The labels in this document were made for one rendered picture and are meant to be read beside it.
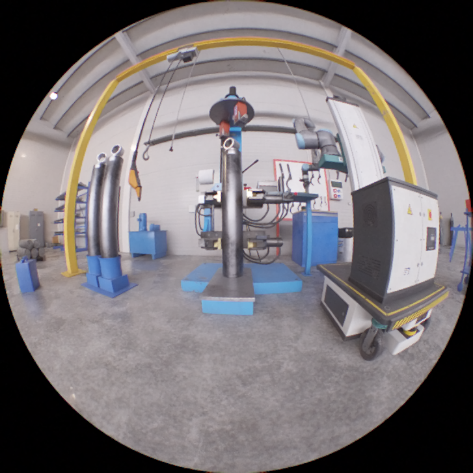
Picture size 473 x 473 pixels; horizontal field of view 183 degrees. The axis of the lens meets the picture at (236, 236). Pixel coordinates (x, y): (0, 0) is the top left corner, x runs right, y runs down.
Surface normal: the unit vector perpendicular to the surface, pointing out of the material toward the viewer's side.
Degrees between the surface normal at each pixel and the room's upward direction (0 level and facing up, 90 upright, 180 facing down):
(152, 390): 0
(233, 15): 173
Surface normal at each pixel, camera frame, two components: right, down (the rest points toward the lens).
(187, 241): -0.06, 0.05
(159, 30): 0.00, 1.00
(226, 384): -0.01, -1.00
